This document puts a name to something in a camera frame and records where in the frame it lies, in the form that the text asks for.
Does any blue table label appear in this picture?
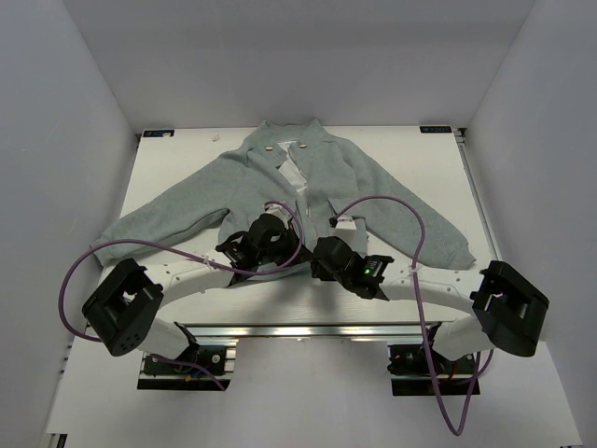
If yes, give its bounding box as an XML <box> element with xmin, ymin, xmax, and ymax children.
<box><xmin>142</xmin><ymin>129</ymin><xmax>174</xmax><ymax>138</ymax></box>
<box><xmin>419</xmin><ymin>125</ymin><xmax>452</xmax><ymax>133</ymax></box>

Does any left blue table label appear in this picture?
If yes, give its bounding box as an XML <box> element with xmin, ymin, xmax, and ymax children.
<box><xmin>142</xmin><ymin>129</ymin><xmax>174</xmax><ymax>138</ymax></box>

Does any grey zip-up jacket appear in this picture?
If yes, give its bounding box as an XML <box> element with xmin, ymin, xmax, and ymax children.
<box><xmin>92</xmin><ymin>120</ymin><xmax>475</xmax><ymax>270</ymax></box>

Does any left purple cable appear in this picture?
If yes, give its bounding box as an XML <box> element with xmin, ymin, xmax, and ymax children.
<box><xmin>58</xmin><ymin>200</ymin><xmax>307</xmax><ymax>343</ymax></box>

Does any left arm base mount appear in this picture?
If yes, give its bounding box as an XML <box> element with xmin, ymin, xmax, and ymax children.
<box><xmin>137</xmin><ymin>339</ymin><xmax>238</xmax><ymax>392</ymax></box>

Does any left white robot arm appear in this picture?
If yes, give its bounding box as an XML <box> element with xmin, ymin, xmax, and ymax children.
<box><xmin>82</xmin><ymin>201</ymin><xmax>309</xmax><ymax>372</ymax></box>

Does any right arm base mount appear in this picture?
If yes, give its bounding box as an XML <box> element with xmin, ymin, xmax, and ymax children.
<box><xmin>378</xmin><ymin>325</ymin><xmax>480</xmax><ymax>397</ymax></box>

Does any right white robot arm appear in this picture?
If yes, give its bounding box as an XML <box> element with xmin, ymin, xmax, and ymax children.
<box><xmin>312</xmin><ymin>236</ymin><xmax>549</xmax><ymax>372</ymax></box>

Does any purple cable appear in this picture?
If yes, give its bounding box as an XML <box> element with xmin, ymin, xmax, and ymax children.
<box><xmin>328</xmin><ymin>195</ymin><xmax>495</xmax><ymax>438</ymax></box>
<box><xmin>58</xmin><ymin>200</ymin><xmax>307</xmax><ymax>343</ymax></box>

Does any right blue table label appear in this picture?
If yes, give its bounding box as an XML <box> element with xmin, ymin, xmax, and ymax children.
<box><xmin>419</xmin><ymin>125</ymin><xmax>452</xmax><ymax>133</ymax></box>

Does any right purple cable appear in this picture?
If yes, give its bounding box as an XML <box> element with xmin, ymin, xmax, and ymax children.
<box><xmin>328</xmin><ymin>195</ymin><xmax>495</xmax><ymax>438</ymax></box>

